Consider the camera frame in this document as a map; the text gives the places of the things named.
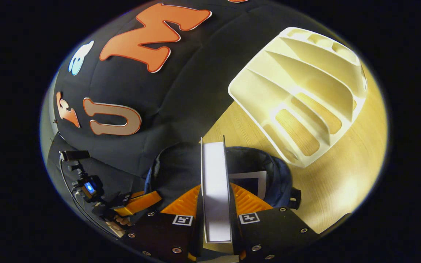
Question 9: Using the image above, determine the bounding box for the blue schoolbag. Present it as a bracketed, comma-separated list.
[144, 142, 301, 211]

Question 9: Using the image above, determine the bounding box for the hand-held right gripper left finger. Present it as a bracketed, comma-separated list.
[123, 184, 205, 263]

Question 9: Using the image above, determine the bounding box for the white bookshelf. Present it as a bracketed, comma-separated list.
[228, 27, 367, 168]

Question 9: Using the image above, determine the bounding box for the portrait cover book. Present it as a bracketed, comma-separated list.
[200, 136, 234, 244]

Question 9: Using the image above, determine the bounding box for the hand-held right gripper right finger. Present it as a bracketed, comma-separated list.
[229, 183, 321, 262]

